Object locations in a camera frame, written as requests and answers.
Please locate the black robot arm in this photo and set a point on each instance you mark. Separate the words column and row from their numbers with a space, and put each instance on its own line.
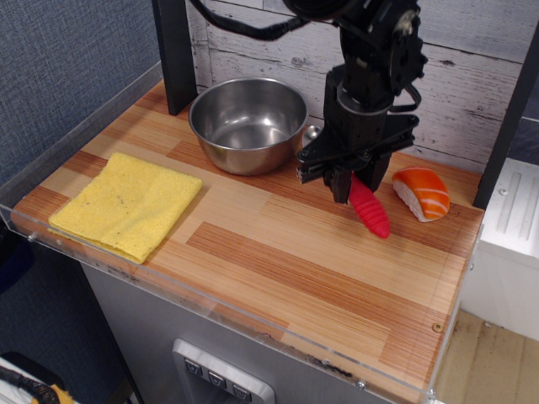
column 369, row 99

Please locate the clear acrylic guard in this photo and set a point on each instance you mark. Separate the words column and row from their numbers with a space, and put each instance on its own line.
column 273, row 247

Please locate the white side unit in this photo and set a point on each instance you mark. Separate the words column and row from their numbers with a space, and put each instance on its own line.
column 502, row 284

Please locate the salmon sushi toy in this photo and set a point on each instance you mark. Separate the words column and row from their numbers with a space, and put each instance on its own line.
column 423, row 192

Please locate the red-handled metal spoon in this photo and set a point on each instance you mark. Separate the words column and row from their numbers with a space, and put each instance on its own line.
column 368, row 208

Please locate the stainless steel bowl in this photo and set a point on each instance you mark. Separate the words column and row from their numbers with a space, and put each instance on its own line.
column 249, row 126

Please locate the grey toy cabinet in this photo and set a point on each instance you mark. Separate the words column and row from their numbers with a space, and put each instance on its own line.
column 145, row 320

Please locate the black vertical post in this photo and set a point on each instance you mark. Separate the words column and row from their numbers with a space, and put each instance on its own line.
column 514, row 113
column 172, row 26

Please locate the black vertical post right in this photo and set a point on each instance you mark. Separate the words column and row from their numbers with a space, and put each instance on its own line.
column 514, row 113

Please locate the yellow cloth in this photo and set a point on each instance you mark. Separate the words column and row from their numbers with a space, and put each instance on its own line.
column 129, row 208

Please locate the yellow object bottom left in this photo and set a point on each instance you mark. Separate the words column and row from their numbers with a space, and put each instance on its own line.
column 53, row 394

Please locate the silver button panel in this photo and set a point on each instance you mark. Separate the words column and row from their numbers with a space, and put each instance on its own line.
column 208, row 379

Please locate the black vertical post left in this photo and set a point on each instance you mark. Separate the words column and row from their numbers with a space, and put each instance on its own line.
column 172, row 26

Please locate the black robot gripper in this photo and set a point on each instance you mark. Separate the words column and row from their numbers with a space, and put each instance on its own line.
column 353, row 137

